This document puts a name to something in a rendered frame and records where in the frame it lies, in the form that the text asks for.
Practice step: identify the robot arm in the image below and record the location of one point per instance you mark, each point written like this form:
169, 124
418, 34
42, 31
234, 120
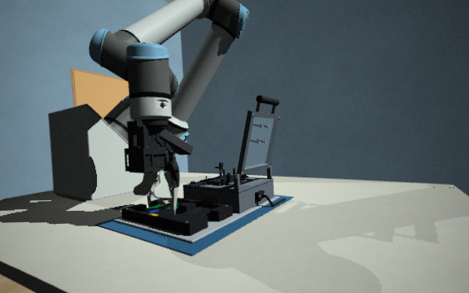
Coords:
150, 78

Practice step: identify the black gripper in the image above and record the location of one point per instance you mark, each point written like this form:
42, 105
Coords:
151, 160

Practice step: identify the green circuit board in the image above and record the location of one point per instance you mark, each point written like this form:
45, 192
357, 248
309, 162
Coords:
159, 207

